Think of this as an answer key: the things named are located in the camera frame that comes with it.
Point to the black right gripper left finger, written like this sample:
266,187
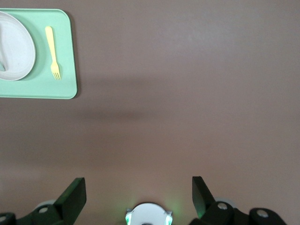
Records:
65,206

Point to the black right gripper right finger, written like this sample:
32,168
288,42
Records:
211,211

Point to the yellow plastic fork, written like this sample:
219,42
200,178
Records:
52,47

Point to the white round plate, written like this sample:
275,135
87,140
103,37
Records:
18,47

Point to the brown table mat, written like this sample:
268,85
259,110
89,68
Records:
187,93

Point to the teal plastic spoon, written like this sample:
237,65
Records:
2,61

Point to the light green rectangular tray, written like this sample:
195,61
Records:
63,47

